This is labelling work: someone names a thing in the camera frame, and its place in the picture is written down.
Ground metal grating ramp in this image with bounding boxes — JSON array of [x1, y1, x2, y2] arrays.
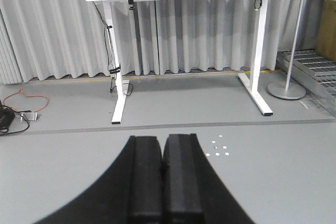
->
[[268, 50, 335, 116]]

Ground cardboard box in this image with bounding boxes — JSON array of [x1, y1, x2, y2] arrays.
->
[[315, 0, 335, 61]]

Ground silver floor outlet box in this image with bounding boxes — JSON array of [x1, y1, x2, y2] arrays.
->
[[20, 112, 37, 123]]

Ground black cable on floor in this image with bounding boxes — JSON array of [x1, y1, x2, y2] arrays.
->
[[0, 100, 30, 136]]

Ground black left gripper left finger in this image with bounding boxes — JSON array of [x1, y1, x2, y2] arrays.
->
[[39, 136, 162, 223]]

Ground white standing desk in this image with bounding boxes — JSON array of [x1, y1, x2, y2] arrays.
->
[[86, 0, 273, 125]]

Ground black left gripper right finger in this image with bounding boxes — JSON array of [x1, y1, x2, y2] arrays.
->
[[163, 134, 253, 223]]

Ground silver floor stand pole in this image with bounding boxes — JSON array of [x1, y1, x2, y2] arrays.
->
[[267, 0, 306, 100]]

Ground orange cable on floor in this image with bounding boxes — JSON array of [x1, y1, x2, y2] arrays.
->
[[3, 88, 49, 113]]

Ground black cables on desk leg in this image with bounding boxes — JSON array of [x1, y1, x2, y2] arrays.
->
[[92, 1, 133, 97]]

